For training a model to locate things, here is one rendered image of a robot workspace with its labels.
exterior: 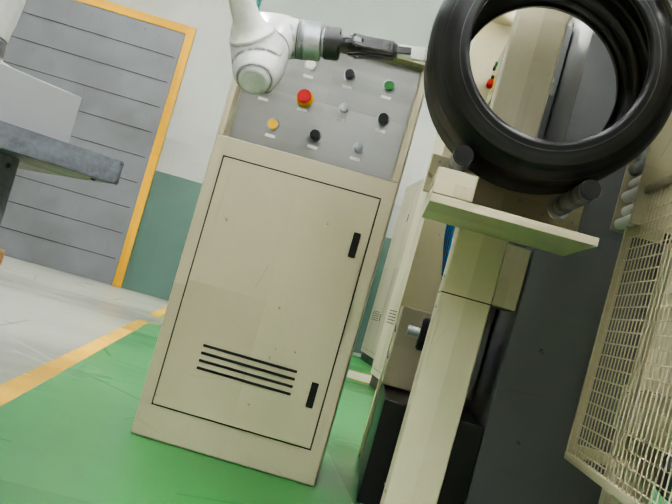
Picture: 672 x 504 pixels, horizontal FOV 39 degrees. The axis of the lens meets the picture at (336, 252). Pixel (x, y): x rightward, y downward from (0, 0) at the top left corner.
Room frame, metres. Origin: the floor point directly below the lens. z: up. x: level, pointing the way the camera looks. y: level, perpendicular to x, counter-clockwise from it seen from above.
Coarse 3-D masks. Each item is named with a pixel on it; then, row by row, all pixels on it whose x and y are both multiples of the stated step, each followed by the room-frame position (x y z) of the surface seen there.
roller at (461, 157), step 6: (456, 150) 2.01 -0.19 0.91; (462, 150) 2.01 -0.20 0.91; (468, 150) 2.01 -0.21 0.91; (456, 156) 2.01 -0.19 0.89; (462, 156) 2.01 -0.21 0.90; (468, 156) 2.01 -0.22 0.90; (450, 162) 2.08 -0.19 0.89; (456, 162) 2.01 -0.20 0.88; (462, 162) 2.01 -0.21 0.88; (468, 162) 2.01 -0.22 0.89; (450, 168) 2.12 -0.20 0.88; (456, 168) 2.07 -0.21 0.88; (462, 168) 2.05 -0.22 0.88
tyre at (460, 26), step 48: (480, 0) 2.00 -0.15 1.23; (528, 0) 2.26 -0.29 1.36; (576, 0) 2.26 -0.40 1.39; (624, 0) 2.18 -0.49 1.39; (432, 48) 2.05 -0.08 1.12; (624, 48) 2.25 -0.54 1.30; (432, 96) 2.08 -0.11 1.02; (480, 96) 2.00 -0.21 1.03; (624, 96) 2.25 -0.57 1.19; (480, 144) 2.02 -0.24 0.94; (528, 144) 1.99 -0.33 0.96; (576, 144) 1.99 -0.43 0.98; (624, 144) 1.99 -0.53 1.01; (528, 192) 2.19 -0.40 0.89
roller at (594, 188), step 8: (584, 184) 1.99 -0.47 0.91; (592, 184) 1.99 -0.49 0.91; (568, 192) 2.13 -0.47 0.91; (576, 192) 2.03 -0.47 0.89; (584, 192) 1.99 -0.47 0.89; (592, 192) 1.99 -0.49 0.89; (600, 192) 1.99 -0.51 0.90; (560, 200) 2.21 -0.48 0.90; (568, 200) 2.12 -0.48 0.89; (576, 200) 2.06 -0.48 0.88; (584, 200) 2.01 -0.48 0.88; (592, 200) 2.01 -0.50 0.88; (552, 208) 2.31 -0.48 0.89; (560, 208) 2.23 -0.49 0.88; (568, 208) 2.18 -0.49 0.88; (576, 208) 2.16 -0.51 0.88
